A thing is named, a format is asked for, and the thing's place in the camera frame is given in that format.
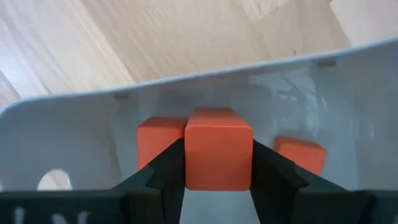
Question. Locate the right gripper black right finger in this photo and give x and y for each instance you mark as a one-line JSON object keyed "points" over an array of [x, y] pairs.
{"points": [[280, 186]]}

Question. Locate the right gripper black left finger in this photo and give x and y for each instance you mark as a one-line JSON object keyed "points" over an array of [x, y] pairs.
{"points": [[164, 180]]}

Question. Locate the red block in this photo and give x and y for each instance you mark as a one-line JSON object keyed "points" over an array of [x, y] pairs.
{"points": [[301, 154], [217, 155], [155, 140]]}

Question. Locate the grey translucent plastic bin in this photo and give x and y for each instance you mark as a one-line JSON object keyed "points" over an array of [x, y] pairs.
{"points": [[77, 140]]}

